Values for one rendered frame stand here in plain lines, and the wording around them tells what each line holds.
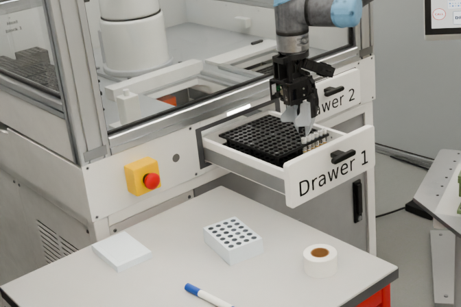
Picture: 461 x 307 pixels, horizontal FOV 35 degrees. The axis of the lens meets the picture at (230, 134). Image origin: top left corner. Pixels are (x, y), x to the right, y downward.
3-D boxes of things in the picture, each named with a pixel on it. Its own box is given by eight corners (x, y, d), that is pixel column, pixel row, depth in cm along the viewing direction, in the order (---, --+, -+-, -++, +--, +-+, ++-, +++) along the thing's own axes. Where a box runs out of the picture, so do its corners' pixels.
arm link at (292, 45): (292, 26, 170) (317, 31, 164) (293, 45, 172) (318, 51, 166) (268, 33, 166) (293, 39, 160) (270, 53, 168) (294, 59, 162)
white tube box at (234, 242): (263, 253, 159) (262, 238, 157) (230, 266, 155) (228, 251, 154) (236, 230, 169) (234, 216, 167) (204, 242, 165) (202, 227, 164)
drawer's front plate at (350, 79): (361, 103, 221) (359, 68, 217) (292, 132, 205) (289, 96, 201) (356, 101, 222) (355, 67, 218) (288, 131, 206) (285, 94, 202)
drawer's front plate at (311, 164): (375, 166, 180) (374, 125, 176) (291, 209, 164) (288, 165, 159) (370, 164, 181) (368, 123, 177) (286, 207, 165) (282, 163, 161)
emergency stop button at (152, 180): (162, 186, 172) (160, 171, 171) (148, 192, 170) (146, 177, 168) (155, 183, 174) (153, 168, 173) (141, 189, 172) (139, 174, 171)
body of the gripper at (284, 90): (269, 102, 172) (265, 53, 167) (296, 92, 176) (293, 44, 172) (292, 109, 166) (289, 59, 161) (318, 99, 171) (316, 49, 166)
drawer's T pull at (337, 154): (356, 154, 168) (356, 149, 168) (334, 165, 164) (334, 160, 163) (344, 151, 171) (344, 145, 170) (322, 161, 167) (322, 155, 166)
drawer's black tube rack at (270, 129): (330, 156, 183) (328, 133, 181) (279, 181, 173) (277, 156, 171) (270, 136, 199) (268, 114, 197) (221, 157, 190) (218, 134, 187)
